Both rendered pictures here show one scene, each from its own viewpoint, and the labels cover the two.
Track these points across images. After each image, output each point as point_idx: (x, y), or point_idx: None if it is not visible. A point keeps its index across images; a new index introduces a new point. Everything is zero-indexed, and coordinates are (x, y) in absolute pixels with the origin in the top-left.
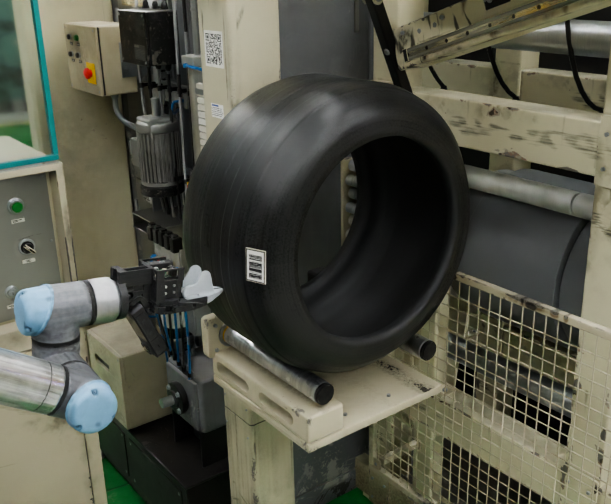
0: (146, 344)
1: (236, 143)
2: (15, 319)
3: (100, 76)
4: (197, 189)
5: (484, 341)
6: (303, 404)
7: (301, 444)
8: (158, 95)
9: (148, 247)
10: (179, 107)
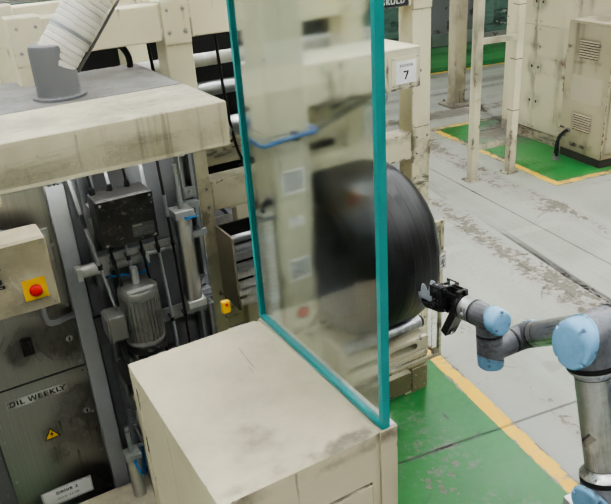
0: (455, 328)
1: (397, 213)
2: (497, 332)
3: (55, 283)
4: (393, 250)
5: None
6: (413, 335)
7: (423, 352)
8: (93, 272)
9: (22, 454)
10: (161, 260)
